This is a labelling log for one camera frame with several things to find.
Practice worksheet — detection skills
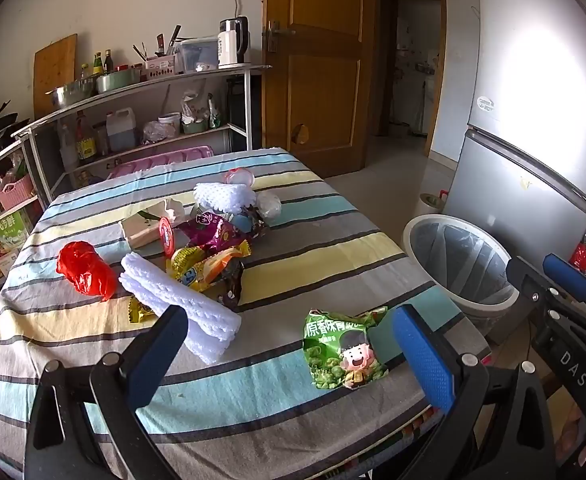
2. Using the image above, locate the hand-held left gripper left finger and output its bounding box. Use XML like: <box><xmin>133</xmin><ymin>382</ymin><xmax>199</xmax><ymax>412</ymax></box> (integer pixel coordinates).
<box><xmin>23</xmin><ymin>304</ymin><xmax>190</xmax><ymax>480</ymax></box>

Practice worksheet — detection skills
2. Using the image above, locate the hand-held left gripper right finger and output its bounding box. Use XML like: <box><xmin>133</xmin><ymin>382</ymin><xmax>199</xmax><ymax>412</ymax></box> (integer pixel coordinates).
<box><xmin>391</xmin><ymin>304</ymin><xmax>559</xmax><ymax>480</ymax></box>

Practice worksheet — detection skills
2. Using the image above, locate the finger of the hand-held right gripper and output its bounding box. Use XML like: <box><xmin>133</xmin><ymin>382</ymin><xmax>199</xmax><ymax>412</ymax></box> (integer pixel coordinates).
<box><xmin>506</xmin><ymin>256</ymin><xmax>586</xmax><ymax>347</ymax></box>
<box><xmin>544</xmin><ymin>253</ymin><xmax>586</xmax><ymax>318</ymax></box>

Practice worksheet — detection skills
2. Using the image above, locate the small yellow-green wrapper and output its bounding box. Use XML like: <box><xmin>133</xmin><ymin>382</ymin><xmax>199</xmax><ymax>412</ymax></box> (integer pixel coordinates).
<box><xmin>129</xmin><ymin>296</ymin><xmax>161</xmax><ymax>323</ymax></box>

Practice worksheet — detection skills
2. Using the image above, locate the large white foam net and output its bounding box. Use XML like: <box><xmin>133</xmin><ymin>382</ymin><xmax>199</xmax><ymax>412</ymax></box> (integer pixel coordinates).
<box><xmin>119</xmin><ymin>252</ymin><xmax>242</xmax><ymax>366</ymax></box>

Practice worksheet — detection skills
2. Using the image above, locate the white waste bin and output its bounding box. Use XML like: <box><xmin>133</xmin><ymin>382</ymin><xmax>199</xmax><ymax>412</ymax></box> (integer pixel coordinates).
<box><xmin>402</xmin><ymin>213</ymin><xmax>521</xmax><ymax>333</ymax></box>

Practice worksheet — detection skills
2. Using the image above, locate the translucent bin liner bag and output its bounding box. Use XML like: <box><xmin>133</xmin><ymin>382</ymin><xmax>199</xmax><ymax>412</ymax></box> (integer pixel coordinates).
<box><xmin>409</xmin><ymin>217</ymin><xmax>511</xmax><ymax>306</ymax></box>

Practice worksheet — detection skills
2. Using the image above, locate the green snack packet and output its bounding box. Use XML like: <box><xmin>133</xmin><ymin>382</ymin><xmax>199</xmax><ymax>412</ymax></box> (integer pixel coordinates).
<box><xmin>301</xmin><ymin>306</ymin><xmax>390</xmax><ymax>391</ymax></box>

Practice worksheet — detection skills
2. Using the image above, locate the dark brown snack wrapper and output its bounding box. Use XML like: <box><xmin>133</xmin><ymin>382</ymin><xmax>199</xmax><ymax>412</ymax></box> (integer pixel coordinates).
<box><xmin>215</xmin><ymin>260</ymin><xmax>246</xmax><ymax>311</ymax></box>

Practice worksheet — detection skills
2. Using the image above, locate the red plastic bag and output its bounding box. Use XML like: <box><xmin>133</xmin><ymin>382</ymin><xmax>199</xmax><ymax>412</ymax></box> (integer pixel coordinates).
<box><xmin>568</xmin><ymin>242</ymin><xmax>586</xmax><ymax>276</ymax></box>
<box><xmin>56</xmin><ymin>241</ymin><xmax>118</xmax><ymax>302</ymax></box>

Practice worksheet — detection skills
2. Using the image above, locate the red round lid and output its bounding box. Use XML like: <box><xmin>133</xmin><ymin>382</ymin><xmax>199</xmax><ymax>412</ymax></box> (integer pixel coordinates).
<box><xmin>158</xmin><ymin>216</ymin><xmax>176</xmax><ymax>256</ymax></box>

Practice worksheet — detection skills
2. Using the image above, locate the beige paper bag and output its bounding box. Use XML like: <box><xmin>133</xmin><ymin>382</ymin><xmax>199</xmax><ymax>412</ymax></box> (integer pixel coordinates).
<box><xmin>119</xmin><ymin>199</ymin><xmax>184</xmax><ymax>250</ymax></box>

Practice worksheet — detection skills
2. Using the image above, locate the small white foam net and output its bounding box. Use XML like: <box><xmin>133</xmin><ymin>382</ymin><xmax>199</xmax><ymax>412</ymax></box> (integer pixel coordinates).
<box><xmin>193</xmin><ymin>181</ymin><xmax>257</xmax><ymax>221</ymax></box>

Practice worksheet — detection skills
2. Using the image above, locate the pink-lidded plastic cup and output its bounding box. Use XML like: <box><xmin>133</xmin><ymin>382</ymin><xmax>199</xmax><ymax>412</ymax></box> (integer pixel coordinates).
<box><xmin>223</xmin><ymin>167</ymin><xmax>256</xmax><ymax>188</ymax></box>

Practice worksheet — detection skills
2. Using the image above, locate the white paper roll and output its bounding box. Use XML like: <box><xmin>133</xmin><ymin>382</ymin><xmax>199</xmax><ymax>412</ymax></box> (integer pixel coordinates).
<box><xmin>419</xmin><ymin>192</ymin><xmax>445</xmax><ymax>221</ymax></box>

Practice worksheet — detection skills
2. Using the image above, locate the striped tablecloth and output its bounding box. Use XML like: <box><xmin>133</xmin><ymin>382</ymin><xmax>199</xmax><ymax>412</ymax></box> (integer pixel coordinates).
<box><xmin>0</xmin><ymin>147</ymin><xmax>491</xmax><ymax>480</ymax></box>

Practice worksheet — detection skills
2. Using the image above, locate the silver refrigerator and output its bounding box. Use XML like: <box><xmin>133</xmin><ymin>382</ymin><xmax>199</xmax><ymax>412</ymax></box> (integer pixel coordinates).
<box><xmin>443</xmin><ymin>0</ymin><xmax>586</xmax><ymax>271</ymax></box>

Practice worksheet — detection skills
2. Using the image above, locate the green carton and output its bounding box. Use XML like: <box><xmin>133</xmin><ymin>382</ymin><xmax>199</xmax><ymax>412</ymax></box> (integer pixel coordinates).
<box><xmin>0</xmin><ymin>210</ymin><xmax>31</xmax><ymax>256</ymax></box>

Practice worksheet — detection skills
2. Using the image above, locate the pink plastic tray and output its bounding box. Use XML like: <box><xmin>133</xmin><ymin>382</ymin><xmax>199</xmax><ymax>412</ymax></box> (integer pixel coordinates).
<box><xmin>107</xmin><ymin>145</ymin><xmax>214</xmax><ymax>179</ymax></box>

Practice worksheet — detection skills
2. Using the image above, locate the pink storage basket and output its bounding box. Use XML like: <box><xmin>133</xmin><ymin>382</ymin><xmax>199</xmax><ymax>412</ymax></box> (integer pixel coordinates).
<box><xmin>0</xmin><ymin>174</ymin><xmax>34</xmax><ymax>212</ymax></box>

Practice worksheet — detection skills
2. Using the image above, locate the yellow-label bottle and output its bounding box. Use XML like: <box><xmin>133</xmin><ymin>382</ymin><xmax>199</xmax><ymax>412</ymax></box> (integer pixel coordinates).
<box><xmin>75</xmin><ymin>110</ymin><xmax>97</xmax><ymax>162</ymax></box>

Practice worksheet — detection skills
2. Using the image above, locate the knotted clear plastic bag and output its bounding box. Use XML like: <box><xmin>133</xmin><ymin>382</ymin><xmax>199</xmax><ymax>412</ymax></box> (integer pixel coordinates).
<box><xmin>143</xmin><ymin>121</ymin><xmax>176</xmax><ymax>145</ymax></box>

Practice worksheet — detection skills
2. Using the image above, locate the clear bottle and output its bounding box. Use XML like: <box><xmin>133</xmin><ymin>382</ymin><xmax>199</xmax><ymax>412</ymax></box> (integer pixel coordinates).
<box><xmin>59</xmin><ymin>120</ymin><xmax>78</xmax><ymax>171</ymax></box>

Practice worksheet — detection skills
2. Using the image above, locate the white side shelf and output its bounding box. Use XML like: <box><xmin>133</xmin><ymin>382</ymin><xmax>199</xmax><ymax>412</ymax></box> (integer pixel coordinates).
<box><xmin>0</xmin><ymin>137</ymin><xmax>48</xmax><ymax>286</ymax></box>

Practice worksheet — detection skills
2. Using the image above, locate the white plastic bag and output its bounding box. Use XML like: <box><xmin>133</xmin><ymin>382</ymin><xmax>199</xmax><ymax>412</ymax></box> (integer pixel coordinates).
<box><xmin>180</xmin><ymin>91</ymin><xmax>209</xmax><ymax>123</ymax></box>

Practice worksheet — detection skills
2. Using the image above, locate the metal shelf rack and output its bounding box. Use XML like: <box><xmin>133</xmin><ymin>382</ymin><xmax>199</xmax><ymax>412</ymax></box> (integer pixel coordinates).
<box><xmin>12</xmin><ymin>64</ymin><xmax>274</xmax><ymax>206</ymax></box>

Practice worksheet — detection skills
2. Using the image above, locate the wooden door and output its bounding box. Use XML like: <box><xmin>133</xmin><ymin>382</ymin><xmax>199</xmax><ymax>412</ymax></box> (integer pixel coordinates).
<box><xmin>262</xmin><ymin>0</ymin><xmax>380</xmax><ymax>179</ymax></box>

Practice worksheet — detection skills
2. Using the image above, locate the steel bowl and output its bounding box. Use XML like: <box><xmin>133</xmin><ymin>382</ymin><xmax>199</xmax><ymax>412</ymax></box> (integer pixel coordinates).
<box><xmin>45</xmin><ymin>79</ymin><xmax>97</xmax><ymax>108</ymax></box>

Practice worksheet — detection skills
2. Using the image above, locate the green basin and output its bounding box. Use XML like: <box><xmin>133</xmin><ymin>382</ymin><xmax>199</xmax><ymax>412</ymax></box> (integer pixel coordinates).
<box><xmin>95</xmin><ymin>67</ymin><xmax>142</xmax><ymax>94</ymax></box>

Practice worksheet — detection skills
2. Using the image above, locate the pink utensil basket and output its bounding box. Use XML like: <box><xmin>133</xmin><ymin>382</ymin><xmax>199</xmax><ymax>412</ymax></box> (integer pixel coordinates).
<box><xmin>144</xmin><ymin>56</ymin><xmax>178</xmax><ymax>80</ymax></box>

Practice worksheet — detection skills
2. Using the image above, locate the wooden cutting board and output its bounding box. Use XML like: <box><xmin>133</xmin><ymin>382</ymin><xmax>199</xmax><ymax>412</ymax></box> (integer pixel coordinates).
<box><xmin>33</xmin><ymin>34</ymin><xmax>78</xmax><ymax>120</ymax></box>

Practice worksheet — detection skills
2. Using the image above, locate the clear storage box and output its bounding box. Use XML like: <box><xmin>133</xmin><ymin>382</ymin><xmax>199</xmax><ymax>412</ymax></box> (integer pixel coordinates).
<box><xmin>175</xmin><ymin>37</ymin><xmax>220</xmax><ymax>72</ymax></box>

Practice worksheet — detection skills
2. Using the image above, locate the electric kettle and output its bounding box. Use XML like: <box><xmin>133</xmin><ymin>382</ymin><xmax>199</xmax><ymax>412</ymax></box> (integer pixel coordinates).
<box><xmin>219</xmin><ymin>15</ymin><xmax>251</xmax><ymax>67</ymax></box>

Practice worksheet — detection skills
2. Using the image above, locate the wooden door frame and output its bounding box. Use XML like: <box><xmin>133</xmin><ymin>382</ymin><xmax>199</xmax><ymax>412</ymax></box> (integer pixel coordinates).
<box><xmin>379</xmin><ymin>0</ymin><xmax>448</xmax><ymax>157</ymax></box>

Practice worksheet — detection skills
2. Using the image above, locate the metal door handle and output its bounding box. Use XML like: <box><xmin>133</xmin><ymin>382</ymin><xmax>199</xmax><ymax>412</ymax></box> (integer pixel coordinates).
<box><xmin>267</xmin><ymin>20</ymin><xmax>296</xmax><ymax>53</ymax></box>

